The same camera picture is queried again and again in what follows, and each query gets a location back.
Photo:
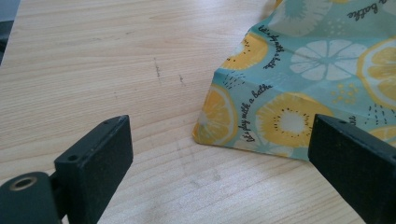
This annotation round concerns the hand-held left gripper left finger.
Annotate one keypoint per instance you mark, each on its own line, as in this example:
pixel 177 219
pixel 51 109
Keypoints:
pixel 96 168

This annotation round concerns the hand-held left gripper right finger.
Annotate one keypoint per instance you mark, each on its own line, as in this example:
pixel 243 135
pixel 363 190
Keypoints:
pixel 351 168

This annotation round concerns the teal lemon print bag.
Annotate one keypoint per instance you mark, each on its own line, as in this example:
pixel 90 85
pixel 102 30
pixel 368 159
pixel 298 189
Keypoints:
pixel 314 81

